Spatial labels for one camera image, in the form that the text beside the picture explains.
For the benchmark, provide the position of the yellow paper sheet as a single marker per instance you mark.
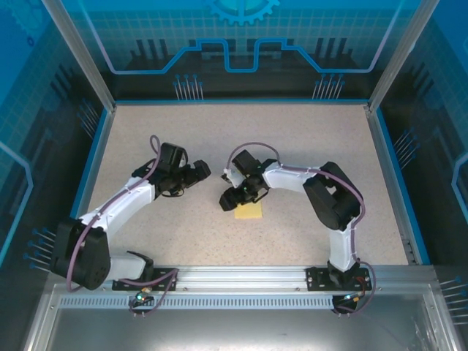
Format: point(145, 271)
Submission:
point(250, 213)

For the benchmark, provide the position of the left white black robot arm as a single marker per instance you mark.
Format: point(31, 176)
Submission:
point(120, 204)

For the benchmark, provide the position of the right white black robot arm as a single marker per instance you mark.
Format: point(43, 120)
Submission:
point(340, 248)

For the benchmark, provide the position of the blue table edge strip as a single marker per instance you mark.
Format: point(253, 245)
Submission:
point(87, 183)
point(404, 190)

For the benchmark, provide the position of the steel tray panel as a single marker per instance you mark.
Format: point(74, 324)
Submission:
point(234, 329)

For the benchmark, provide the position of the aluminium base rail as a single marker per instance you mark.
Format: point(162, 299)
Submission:
point(241, 276)

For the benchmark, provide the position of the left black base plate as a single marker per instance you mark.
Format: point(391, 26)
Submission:
point(164, 279)

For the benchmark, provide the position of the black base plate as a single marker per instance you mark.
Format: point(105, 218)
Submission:
point(164, 279)
point(318, 279)

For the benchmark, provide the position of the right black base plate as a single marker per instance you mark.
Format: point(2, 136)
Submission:
point(318, 279)

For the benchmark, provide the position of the aluminium frame post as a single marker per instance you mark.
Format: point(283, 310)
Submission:
point(398, 55)
point(84, 55)

